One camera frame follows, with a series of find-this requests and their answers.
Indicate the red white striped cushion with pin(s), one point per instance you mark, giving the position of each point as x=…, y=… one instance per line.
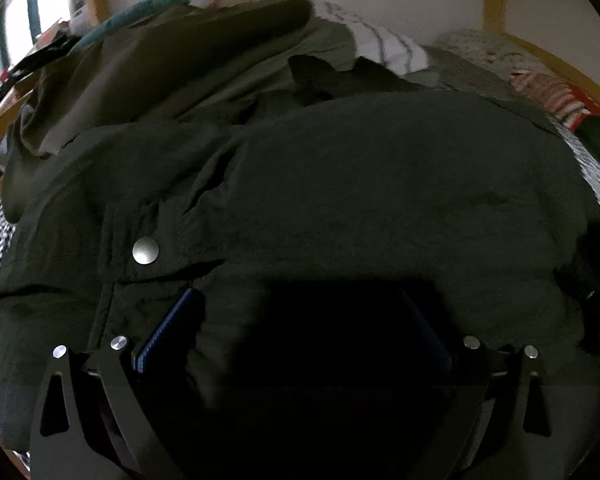
x=561, y=99

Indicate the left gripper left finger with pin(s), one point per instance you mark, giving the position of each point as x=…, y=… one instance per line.
x=123, y=411

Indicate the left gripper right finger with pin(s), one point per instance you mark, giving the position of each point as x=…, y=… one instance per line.
x=508, y=425

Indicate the white floral pillow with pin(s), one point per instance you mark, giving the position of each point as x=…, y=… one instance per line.
x=492, y=52

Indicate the olive green coat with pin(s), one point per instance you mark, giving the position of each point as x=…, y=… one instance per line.
x=162, y=68

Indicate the black large jacket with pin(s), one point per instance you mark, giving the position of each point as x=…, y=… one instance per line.
x=334, y=284

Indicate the dark clothes pile on desk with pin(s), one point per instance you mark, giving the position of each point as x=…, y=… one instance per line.
x=39, y=59

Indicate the teal pillow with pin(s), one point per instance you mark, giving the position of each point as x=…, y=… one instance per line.
x=133, y=14

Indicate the grey white striped pillow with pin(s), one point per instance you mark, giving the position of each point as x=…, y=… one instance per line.
x=398, y=53

